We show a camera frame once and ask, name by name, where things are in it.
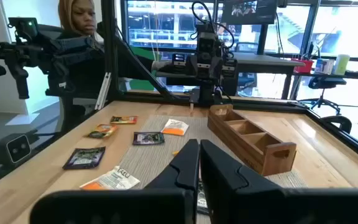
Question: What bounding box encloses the black frame handle bracket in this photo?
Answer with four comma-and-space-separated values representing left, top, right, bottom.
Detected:
320, 114, 353, 134

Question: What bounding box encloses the white orange Tazo tea packet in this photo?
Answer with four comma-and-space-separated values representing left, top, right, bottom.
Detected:
79, 166, 141, 191
160, 118, 190, 136

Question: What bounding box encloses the black hanging display screen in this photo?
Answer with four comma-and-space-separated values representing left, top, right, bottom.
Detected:
221, 0, 278, 26

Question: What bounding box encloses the white blue wipes pack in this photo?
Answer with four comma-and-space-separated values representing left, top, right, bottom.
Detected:
314, 58, 335, 75

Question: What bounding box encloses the black table-level camera box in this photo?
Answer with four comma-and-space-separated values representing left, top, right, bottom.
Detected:
0, 133, 32, 166

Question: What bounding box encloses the pale green wipes canister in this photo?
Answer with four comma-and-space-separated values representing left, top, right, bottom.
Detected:
333, 54, 351, 76

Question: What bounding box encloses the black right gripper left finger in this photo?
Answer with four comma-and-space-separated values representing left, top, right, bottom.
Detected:
29, 139, 200, 224

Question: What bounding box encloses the white frame strip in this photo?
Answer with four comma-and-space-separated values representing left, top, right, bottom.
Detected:
94, 72, 112, 111

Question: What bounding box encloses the black office chair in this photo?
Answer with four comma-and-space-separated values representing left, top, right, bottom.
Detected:
298, 76, 347, 116

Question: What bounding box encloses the orange red fruit tea packet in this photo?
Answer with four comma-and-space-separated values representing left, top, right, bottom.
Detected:
109, 115, 139, 125

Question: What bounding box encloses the silver green snack packet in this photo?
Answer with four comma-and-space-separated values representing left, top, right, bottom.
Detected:
62, 146, 106, 170

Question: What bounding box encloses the red container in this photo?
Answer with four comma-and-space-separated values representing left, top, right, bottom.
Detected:
291, 57, 314, 75

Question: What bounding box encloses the purple foil tea packet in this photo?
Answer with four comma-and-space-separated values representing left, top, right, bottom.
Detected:
196, 182, 211, 215
132, 131, 165, 146

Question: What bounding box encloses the orange black fruit tea packet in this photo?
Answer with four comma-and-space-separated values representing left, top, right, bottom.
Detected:
87, 123, 119, 139

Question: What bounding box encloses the person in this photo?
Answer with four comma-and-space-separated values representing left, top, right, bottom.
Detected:
56, 0, 155, 103

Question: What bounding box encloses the grey office desk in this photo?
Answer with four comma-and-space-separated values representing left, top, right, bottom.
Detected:
154, 52, 306, 100

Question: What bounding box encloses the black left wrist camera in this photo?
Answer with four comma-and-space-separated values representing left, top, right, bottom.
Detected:
196, 30, 218, 55

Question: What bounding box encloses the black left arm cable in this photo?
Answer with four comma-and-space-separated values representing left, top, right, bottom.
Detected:
191, 1, 236, 50

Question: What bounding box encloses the wooden tea organizer box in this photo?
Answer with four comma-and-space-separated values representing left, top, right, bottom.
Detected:
207, 104, 298, 177

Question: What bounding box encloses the grey woven placemat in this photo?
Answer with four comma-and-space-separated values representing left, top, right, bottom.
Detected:
116, 114, 309, 224

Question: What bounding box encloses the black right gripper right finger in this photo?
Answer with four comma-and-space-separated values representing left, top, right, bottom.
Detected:
200, 139, 358, 224

